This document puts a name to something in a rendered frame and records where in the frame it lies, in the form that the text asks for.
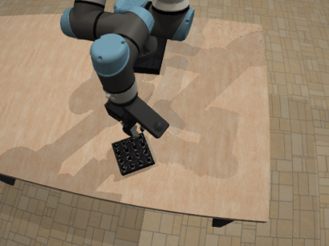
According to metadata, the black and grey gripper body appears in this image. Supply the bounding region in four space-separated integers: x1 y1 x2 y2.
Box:
104 91 138 127

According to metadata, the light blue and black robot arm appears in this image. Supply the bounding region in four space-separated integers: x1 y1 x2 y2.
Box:
60 0 195 139

